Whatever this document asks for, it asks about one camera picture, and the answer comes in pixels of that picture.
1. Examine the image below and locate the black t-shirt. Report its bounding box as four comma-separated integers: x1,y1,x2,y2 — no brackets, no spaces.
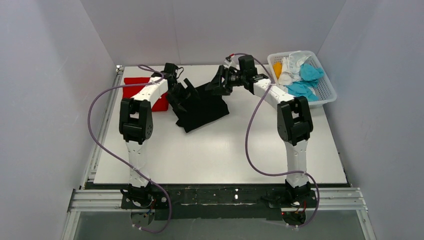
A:
175,83,230,133

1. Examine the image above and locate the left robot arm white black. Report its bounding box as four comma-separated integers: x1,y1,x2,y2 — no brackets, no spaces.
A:
118,63,200,208

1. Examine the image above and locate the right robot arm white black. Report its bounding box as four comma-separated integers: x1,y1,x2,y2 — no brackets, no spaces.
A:
205,53,316,208

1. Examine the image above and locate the red folded t-shirt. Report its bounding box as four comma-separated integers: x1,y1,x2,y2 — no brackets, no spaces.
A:
122,76,169,112

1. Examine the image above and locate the orange cloth in basket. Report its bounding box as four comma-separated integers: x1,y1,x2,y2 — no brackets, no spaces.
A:
272,62,283,80

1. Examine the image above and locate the white t-shirt in basket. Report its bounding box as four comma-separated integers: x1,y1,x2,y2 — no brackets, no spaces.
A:
277,51,312,86

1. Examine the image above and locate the white plastic basket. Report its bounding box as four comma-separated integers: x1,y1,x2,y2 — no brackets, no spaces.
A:
267,50,337,108

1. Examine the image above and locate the light blue t-shirt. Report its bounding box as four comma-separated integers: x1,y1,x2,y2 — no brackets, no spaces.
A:
286,63,324,102

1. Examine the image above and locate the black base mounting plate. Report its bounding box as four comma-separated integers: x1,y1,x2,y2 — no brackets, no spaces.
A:
120,183,317,221

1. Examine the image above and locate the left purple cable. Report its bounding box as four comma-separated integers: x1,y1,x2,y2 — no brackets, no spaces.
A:
87,64,185,235

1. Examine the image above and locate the purple cable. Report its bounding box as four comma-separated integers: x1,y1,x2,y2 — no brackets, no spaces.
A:
225,52,321,229
87,64,185,235

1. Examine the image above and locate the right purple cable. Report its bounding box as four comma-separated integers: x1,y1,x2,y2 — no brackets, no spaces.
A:
225,52,321,229

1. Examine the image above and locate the aluminium frame rail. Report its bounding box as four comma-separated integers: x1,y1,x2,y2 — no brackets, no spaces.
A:
61,65,377,240

